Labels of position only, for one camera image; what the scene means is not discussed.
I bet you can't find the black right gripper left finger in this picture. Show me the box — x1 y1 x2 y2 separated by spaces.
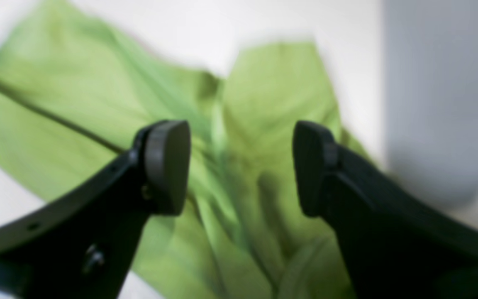
0 120 191 299

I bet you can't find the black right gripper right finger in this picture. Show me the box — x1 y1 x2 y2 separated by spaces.
292 121 478 299

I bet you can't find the green t-shirt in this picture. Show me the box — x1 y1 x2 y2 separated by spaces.
0 0 367 299

